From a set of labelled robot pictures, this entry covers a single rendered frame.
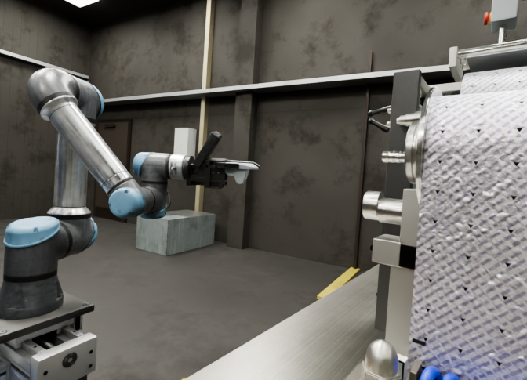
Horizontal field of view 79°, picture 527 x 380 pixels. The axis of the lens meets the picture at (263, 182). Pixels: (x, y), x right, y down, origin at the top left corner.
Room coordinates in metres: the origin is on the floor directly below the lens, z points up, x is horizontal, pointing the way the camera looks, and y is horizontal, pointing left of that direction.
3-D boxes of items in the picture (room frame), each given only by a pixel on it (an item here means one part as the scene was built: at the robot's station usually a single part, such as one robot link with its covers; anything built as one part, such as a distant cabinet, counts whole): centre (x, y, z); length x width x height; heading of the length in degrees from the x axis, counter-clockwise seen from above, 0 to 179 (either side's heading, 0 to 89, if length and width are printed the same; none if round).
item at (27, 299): (0.83, 0.60, 0.87); 0.15 x 0.15 x 0.10
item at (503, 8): (0.79, -0.55, 1.66); 0.07 x 0.07 x 0.10; 52
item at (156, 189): (0.93, 0.33, 1.12); 0.11 x 0.08 x 0.11; 176
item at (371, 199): (0.44, -0.16, 1.18); 0.04 x 0.02 x 0.04; 143
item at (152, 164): (0.95, 0.33, 1.21); 0.11 x 0.08 x 0.09; 86
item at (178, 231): (4.95, 1.36, 0.51); 1.02 x 0.82 x 1.03; 150
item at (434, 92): (0.37, -0.19, 1.25); 0.15 x 0.01 x 0.15; 143
